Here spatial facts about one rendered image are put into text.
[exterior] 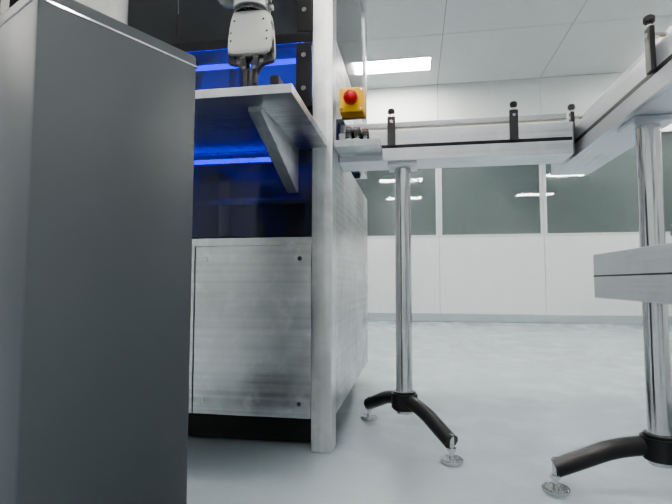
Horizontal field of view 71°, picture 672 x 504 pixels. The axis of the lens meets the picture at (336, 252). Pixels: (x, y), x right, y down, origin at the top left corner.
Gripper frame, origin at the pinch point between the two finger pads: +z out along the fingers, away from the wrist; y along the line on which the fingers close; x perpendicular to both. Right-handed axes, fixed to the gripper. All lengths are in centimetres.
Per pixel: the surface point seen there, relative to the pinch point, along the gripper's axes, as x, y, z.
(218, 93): 6.7, 4.5, 5.5
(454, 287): -494, -82, 42
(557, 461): -19, -68, 84
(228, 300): -34, 18, 50
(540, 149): -44, -72, 5
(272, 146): -11.5, -1.8, 11.6
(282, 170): -21.4, -1.6, 15.0
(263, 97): 5.0, -4.9, 6.2
